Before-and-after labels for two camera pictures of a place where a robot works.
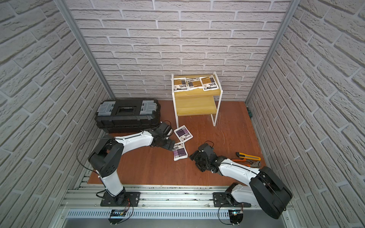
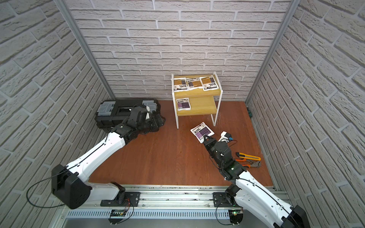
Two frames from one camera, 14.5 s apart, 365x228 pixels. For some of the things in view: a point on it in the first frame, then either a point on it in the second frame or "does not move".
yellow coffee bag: (209, 83) does not move
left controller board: (116, 213) does not move
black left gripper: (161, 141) → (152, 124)
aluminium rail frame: (167, 207) does not move
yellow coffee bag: (180, 84) does not move
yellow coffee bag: (194, 83) does not move
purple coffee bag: (179, 151) → (183, 104)
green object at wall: (249, 112) does not move
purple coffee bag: (183, 133) → (201, 130)
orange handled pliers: (254, 164) does not move
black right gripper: (195, 156) → (213, 142)
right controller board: (236, 216) does not move
